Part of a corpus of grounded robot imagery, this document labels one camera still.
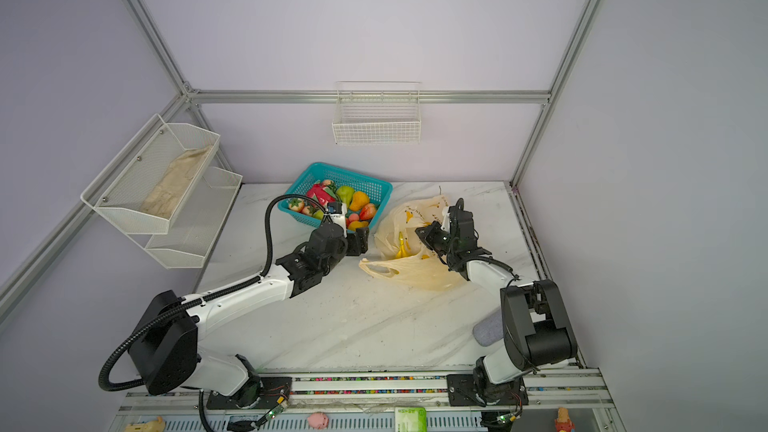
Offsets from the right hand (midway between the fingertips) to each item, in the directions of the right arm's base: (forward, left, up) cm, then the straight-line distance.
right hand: (414, 229), depth 89 cm
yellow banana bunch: (-2, +3, -8) cm, 9 cm away
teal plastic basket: (+10, +39, -6) cm, 40 cm away
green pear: (+23, +25, -8) cm, 35 cm away
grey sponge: (-26, -21, -12) cm, 35 cm away
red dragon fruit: (+20, +33, -6) cm, 39 cm away
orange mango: (+21, +20, -9) cm, 30 cm away
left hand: (-4, +16, +4) cm, 17 cm away
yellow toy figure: (-48, +61, -12) cm, 79 cm away
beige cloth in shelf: (-4, +65, +17) cm, 68 cm away
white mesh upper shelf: (+1, +70, +20) cm, 73 cm away
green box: (-46, +2, -13) cm, 48 cm away
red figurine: (-46, -34, -14) cm, 59 cm away
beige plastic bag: (-12, -3, -2) cm, 12 cm away
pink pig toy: (-47, +23, -13) cm, 54 cm away
